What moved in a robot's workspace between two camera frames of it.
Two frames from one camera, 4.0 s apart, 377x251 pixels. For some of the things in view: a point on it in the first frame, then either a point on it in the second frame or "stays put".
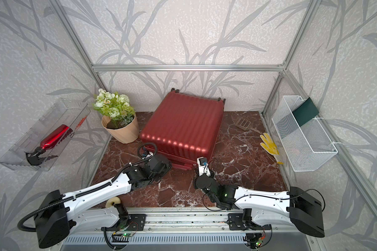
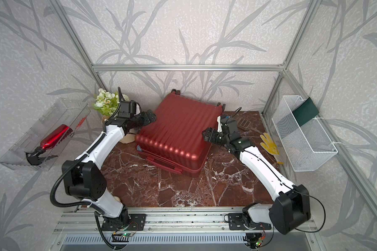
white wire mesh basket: (307, 147) stays put
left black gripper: (167, 167) to (147, 120)
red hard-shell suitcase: (183, 128) stays put
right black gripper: (196, 181) to (208, 130)
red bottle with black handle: (36, 157) stays put
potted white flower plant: (120, 121) stays put
